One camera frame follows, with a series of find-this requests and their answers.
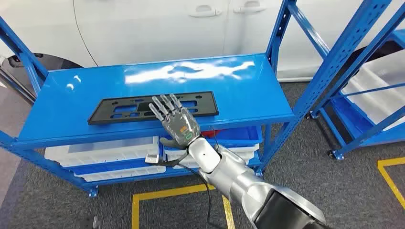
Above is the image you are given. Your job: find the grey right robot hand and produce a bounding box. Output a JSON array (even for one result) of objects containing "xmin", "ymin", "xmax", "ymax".
[{"xmin": 148, "ymin": 93, "xmax": 202, "ymax": 150}]

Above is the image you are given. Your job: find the white car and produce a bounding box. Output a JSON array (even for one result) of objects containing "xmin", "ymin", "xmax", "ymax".
[{"xmin": 0, "ymin": 0, "xmax": 405, "ymax": 83}]

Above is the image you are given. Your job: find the white plastic bin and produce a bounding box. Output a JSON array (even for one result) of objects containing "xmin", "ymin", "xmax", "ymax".
[{"xmin": 341, "ymin": 49, "xmax": 405, "ymax": 131}]

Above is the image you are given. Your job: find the red part in tray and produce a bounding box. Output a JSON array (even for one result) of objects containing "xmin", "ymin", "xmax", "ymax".
[{"xmin": 201, "ymin": 129, "xmax": 226, "ymax": 138}]

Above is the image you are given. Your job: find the black camera cable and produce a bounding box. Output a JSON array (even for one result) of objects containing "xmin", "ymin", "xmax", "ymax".
[{"xmin": 177, "ymin": 163, "xmax": 213, "ymax": 229}]

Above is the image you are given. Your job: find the black plastic plate frame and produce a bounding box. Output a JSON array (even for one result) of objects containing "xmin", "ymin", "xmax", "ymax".
[{"xmin": 87, "ymin": 91, "xmax": 220, "ymax": 126}]

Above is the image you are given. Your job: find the blue metal shelf rack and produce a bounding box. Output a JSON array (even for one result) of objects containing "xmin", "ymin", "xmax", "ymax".
[
  {"xmin": 305, "ymin": 9, "xmax": 405, "ymax": 161},
  {"xmin": 0, "ymin": 0, "xmax": 394, "ymax": 198}
]

